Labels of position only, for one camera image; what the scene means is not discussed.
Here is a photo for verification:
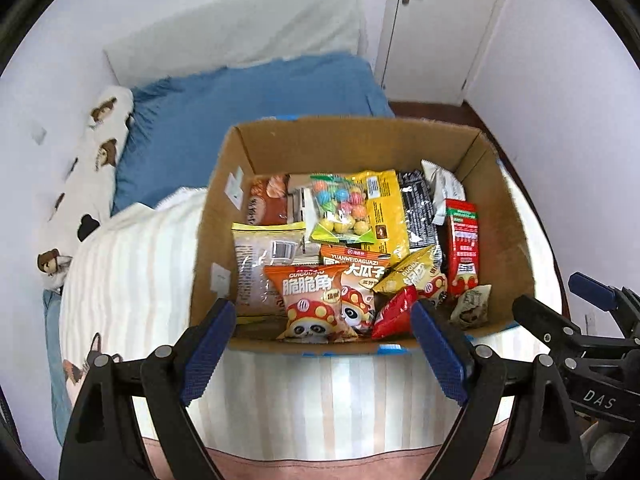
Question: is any beige biscuit packet yellow edge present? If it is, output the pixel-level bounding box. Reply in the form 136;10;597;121
231;222;321;318

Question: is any orange seed packet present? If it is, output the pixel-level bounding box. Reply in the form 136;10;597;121
320;244;392;336

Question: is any brown pastry packet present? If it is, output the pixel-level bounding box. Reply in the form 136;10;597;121
245;174;291;227

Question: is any white door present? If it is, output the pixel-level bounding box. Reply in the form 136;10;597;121
375;0;521;107

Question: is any blue blanket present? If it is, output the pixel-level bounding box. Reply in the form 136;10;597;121
111;52;396;216

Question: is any black snack packet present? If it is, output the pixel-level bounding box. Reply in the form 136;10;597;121
397;170;443;266

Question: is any long red snack packet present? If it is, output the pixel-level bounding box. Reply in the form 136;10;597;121
442;199;482;301

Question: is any white cloth cover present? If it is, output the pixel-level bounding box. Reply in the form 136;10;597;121
102;0;366;91

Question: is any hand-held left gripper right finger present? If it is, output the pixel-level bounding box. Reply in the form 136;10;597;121
410;299;586;480

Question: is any striped cat print blanket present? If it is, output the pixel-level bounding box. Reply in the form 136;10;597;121
42;187;566;480

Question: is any white bear print pillow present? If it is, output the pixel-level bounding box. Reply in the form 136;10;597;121
37;85;135;291

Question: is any yellow panda snack packet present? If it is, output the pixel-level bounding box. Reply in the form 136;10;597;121
372;246;448;311

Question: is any red triangular snack packet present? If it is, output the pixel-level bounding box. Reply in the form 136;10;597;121
371;285;418;341

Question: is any white grey snack packet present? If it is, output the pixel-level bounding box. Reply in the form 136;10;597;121
287;174;321;256

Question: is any orange panda snack packet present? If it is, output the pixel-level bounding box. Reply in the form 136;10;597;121
263;265;361;345

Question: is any printed cardboard box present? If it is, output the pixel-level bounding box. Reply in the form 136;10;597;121
190;115;538;358

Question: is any colourful candy ball bag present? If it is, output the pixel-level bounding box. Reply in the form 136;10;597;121
309;172;376;246

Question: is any blue bed sheet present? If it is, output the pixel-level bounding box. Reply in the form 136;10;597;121
42;290;71;446

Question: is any small brown white candy packet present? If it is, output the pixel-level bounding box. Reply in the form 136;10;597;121
449;284;493;331

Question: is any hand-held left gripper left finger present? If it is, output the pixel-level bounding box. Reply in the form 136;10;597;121
59;297;237;480

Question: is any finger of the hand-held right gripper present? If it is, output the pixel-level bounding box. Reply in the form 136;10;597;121
511;294;640;361
567;271;640;333

